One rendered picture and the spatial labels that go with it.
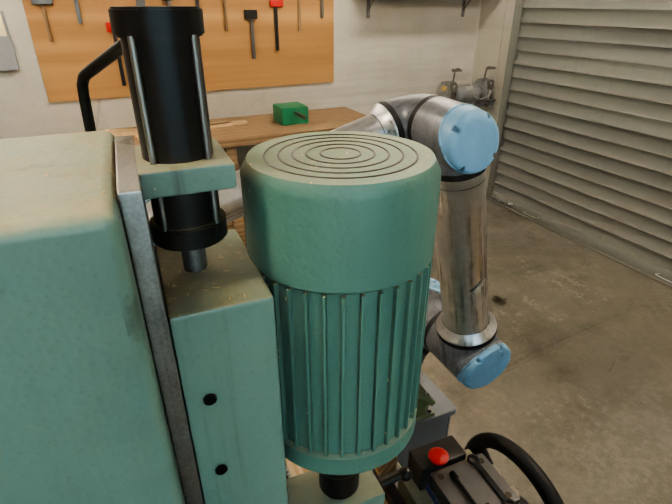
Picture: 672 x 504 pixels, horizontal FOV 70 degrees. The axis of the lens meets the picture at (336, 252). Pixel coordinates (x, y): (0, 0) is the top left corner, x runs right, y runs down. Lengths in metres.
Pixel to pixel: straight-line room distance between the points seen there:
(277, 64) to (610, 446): 3.13
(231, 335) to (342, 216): 0.13
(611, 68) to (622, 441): 2.40
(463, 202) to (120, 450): 0.78
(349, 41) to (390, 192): 3.77
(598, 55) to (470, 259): 2.97
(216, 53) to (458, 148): 2.96
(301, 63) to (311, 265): 3.59
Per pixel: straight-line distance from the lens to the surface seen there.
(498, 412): 2.37
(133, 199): 0.32
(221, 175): 0.36
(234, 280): 0.41
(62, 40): 3.63
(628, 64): 3.79
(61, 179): 0.37
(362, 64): 4.18
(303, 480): 0.70
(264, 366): 0.42
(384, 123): 1.01
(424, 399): 1.44
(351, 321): 0.41
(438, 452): 0.80
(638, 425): 2.57
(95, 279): 0.31
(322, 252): 0.37
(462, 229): 1.03
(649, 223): 3.76
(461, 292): 1.14
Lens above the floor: 1.62
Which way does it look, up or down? 28 degrees down
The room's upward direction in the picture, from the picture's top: straight up
